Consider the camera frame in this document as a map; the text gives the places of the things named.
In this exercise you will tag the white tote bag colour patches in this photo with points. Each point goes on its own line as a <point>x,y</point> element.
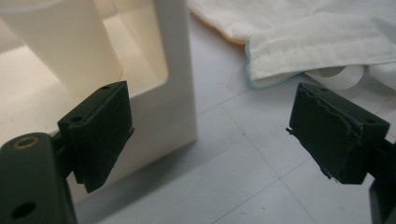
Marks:
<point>311,40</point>

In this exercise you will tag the white plastic box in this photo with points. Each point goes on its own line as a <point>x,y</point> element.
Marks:
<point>174,93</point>

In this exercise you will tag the white paper roll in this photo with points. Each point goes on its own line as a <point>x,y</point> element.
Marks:
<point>341,79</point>

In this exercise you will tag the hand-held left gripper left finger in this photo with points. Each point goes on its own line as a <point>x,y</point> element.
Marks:
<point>99,137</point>

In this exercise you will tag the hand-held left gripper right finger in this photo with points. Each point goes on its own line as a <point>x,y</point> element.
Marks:
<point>333,137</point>

